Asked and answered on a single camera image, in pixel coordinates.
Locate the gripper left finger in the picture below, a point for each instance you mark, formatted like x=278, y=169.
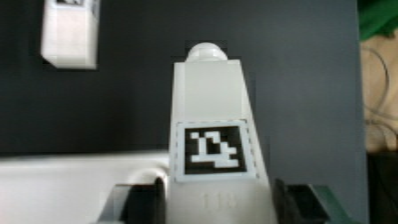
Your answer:
x=136, y=204

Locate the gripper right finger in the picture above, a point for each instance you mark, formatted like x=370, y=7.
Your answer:
x=308, y=205

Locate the white desk top tray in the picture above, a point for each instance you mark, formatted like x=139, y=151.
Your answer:
x=68, y=189

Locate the white desk leg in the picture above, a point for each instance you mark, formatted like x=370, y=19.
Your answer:
x=219, y=187
x=70, y=33

